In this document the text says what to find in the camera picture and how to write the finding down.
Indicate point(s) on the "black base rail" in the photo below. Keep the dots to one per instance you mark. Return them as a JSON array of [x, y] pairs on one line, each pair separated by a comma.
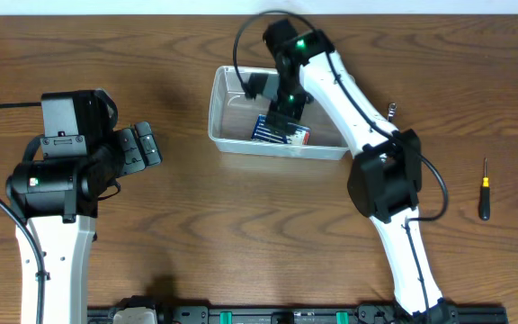
[[139, 309]]

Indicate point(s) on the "clear plastic container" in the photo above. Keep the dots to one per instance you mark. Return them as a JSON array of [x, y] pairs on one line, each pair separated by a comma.
[[232, 120]]

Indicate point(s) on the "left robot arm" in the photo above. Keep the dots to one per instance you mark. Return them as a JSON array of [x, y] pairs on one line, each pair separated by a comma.
[[55, 191]]

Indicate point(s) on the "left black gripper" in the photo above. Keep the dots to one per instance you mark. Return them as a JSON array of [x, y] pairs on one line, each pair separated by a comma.
[[129, 160]]

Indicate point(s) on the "blue precision screwdriver set case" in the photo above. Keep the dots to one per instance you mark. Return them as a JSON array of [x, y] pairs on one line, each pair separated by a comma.
[[263, 132]]

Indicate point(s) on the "black yellow screwdriver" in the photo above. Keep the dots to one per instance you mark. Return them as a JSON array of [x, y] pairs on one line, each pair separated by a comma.
[[484, 198]]

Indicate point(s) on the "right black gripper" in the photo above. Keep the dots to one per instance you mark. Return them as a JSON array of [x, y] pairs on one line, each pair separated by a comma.
[[290, 112]]

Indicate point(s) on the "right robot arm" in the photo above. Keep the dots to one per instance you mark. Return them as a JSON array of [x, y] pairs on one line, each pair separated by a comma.
[[386, 174]]

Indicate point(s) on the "silver ring wrench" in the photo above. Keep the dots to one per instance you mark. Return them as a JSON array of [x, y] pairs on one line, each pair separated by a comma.
[[392, 109]]

